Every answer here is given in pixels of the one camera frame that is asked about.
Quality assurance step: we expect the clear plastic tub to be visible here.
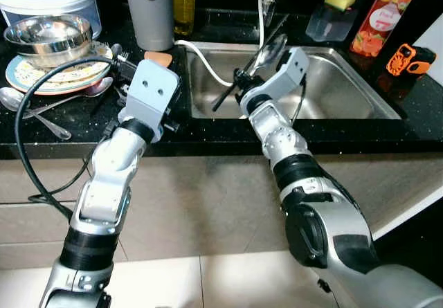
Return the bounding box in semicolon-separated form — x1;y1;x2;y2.
305;0;357;43

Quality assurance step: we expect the clear container with blue lid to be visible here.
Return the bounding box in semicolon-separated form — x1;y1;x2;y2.
0;0;102;39

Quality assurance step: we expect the orange dish soap bottle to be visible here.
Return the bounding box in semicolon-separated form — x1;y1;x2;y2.
349;0;417;58

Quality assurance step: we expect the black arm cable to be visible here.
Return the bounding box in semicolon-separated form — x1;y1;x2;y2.
14;55;118;220
287;73;309;129

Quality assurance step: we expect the yellow oil bottle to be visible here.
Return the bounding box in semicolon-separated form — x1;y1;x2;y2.
173;0;197;37

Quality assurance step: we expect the orange spatula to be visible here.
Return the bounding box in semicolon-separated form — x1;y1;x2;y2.
143;51;174;69

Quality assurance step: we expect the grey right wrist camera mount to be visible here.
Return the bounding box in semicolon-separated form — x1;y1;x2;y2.
260;47;311;105

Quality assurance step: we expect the white hose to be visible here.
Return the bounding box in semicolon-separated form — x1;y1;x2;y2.
174;0;275;89

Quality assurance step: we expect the patterned plate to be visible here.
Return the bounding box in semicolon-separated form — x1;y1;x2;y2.
6;42;114;96

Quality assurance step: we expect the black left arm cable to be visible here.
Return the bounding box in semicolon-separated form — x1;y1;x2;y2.
14;55;118;220

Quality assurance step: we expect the dark cabinet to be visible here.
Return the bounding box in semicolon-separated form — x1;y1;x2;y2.
374;196;443;289

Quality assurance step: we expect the grey canister with red logo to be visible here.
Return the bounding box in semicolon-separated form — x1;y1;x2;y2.
123;0;175;52

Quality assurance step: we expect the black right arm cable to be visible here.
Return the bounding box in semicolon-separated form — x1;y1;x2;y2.
287;73;309;129

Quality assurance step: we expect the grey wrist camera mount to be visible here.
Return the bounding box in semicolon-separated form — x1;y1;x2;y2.
118;59;182;125
260;47;311;105

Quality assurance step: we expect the steel bowl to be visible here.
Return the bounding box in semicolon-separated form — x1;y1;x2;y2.
3;14;93;70

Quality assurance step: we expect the stainless steel sink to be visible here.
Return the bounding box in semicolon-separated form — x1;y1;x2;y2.
181;43;404;120

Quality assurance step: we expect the orange and black tool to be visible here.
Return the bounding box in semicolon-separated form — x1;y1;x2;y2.
386;43;437;78

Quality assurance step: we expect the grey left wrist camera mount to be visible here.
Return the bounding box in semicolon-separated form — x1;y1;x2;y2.
118;59;182;125

